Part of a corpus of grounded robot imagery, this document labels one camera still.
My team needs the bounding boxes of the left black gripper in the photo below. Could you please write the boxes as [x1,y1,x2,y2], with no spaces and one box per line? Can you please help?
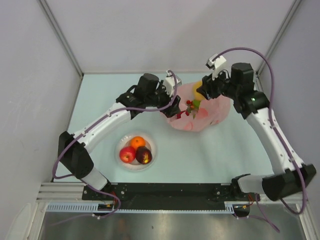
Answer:
[144,80,180,118]

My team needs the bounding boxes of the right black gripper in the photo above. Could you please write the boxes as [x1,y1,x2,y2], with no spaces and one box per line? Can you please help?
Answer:
[197,66,239,101]

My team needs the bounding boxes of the fake yellow fruit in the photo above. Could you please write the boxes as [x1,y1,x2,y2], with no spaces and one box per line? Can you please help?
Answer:
[192,81,207,101]

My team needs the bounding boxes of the fake cherry tomatoes bunch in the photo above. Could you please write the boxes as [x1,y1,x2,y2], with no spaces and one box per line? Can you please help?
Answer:
[176,99,201,119]

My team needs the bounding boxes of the pink plastic bag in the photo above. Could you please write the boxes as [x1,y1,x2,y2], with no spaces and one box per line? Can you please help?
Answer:
[166,81,231,132]

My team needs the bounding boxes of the fake orange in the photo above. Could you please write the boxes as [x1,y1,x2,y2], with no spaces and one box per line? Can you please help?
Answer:
[130,136,146,150]

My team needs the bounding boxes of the fake dark purple fruit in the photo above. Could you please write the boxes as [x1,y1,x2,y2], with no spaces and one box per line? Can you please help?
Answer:
[135,146,153,165]

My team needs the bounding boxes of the fake red apple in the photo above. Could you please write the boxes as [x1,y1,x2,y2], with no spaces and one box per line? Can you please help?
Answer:
[119,146,136,164]

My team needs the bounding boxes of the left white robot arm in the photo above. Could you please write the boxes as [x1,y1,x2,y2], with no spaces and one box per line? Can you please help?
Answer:
[52,70,182,200]

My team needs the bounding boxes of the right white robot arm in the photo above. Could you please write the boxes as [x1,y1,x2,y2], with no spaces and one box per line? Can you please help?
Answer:
[196,62,317,201]

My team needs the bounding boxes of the white plate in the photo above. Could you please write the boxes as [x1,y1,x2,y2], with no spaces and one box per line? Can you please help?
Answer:
[114,132,158,172]

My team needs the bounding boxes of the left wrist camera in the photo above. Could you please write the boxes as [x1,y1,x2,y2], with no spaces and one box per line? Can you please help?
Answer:
[163,70,182,97]

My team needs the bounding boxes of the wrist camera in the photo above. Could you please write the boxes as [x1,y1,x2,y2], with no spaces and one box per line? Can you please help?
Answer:
[163,70,182,97]
[205,53,227,80]

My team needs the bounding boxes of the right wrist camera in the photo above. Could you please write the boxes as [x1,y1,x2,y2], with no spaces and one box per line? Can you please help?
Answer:
[205,53,227,80]

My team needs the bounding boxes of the right side aluminium rail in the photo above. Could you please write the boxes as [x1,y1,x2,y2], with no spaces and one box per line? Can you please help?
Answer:
[252,72,292,183]

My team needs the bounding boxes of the aluminium rail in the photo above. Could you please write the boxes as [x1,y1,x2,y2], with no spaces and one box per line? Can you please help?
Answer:
[252,72,292,183]
[35,182,303,204]

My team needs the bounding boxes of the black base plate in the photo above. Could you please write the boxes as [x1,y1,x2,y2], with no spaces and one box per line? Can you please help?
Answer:
[82,182,256,217]

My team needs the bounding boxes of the white cable duct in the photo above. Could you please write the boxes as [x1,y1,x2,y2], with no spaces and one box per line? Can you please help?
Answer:
[46,201,237,214]

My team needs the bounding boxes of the right aluminium frame post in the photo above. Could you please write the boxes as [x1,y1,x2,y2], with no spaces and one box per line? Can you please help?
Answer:
[255,0,303,76]

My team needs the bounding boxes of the aluminium frame post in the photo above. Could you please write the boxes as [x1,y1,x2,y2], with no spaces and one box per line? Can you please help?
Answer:
[38,0,85,77]
[255,0,303,76]

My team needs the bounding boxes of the aluminium front rail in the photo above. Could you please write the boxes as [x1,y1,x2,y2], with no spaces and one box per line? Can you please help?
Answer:
[35,182,303,204]

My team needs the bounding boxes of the left aluminium frame post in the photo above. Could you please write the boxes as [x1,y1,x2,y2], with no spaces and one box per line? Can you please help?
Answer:
[38,0,85,77]

